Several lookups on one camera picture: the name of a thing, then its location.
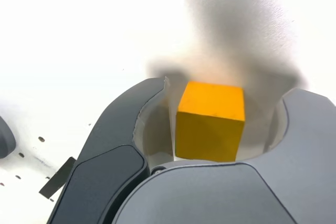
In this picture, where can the yellow cube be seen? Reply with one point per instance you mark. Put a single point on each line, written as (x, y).
(210, 124)

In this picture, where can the black tape strip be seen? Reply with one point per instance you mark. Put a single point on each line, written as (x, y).
(56, 179)

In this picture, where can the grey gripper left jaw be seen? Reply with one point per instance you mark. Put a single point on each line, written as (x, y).
(105, 155)

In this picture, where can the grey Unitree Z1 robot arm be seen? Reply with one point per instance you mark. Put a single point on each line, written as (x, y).
(6, 140)

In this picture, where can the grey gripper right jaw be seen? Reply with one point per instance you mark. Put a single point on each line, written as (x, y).
(236, 195)

